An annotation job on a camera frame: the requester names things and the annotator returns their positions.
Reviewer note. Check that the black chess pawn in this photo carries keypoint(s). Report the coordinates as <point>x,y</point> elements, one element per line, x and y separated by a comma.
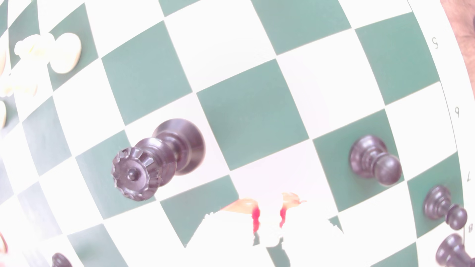
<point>443,207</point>
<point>61,261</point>
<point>373,158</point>

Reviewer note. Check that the black chess rook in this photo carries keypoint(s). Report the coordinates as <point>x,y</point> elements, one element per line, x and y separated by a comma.
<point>453,253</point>

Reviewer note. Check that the white chess pawn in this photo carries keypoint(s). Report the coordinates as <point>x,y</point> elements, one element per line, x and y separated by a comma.
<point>22,86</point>

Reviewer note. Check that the green and white chess mat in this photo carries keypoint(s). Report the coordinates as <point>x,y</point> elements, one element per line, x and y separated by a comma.
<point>252,111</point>

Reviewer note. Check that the white chess bishop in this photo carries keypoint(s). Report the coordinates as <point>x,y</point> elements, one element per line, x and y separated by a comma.
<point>63,52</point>

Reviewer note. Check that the black chess queen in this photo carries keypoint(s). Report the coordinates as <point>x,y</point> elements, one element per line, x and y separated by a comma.
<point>159,159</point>

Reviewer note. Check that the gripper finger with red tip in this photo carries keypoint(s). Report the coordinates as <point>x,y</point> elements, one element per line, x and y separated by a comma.
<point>308,237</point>
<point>230,230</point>

